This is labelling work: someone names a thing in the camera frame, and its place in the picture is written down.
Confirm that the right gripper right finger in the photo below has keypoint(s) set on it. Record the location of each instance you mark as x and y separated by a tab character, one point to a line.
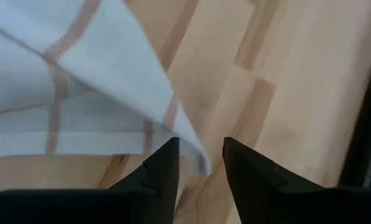
259	193

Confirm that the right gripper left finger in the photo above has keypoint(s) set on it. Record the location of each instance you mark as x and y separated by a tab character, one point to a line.
154	193

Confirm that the white red-checked towel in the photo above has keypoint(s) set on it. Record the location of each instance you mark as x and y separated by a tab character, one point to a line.
95	62

